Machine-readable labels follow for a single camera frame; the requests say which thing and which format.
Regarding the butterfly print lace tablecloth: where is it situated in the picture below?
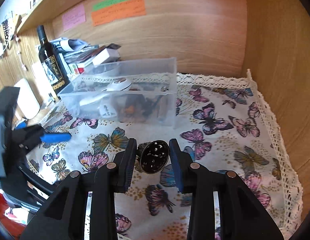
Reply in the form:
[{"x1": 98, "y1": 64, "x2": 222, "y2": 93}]
[{"x1": 27, "y1": 75, "x2": 302, "y2": 239}]

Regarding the pink sticky note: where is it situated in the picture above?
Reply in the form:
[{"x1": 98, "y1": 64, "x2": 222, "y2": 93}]
[{"x1": 62, "y1": 4, "x2": 86, "y2": 31}]

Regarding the dark wine bottle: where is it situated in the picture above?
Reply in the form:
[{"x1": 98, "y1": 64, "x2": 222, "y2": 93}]
[{"x1": 36, "y1": 25, "x2": 70, "y2": 99}]

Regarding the white mug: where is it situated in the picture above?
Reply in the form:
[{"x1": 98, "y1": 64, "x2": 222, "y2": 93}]
[{"x1": 14, "y1": 79, "x2": 40, "y2": 119}]

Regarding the clear plastic storage bin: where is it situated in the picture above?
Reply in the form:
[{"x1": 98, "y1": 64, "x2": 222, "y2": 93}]
[{"x1": 59, "y1": 57, "x2": 177, "y2": 127}]

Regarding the stack of books and magazines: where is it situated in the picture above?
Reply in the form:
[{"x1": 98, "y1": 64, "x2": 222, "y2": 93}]
[{"x1": 51, "y1": 37, "x2": 121, "y2": 76}]

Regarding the white small box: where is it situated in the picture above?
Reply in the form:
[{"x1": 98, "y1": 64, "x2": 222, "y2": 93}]
[{"x1": 92, "y1": 48, "x2": 120, "y2": 66}]

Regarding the orange paper note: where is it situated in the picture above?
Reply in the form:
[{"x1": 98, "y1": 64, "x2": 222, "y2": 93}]
[{"x1": 91, "y1": 0, "x2": 146, "y2": 27}]

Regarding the white rectangular device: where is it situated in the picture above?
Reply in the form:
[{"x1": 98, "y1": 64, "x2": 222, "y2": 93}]
[{"x1": 79, "y1": 77, "x2": 132, "y2": 106}]

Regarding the green sticky note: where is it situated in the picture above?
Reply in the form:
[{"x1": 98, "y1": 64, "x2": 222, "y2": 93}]
[{"x1": 92, "y1": 0, "x2": 128, "y2": 11}]

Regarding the black microphone stand piece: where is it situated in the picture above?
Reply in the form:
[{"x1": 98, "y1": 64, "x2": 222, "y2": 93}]
[{"x1": 138, "y1": 95, "x2": 163, "y2": 117}]

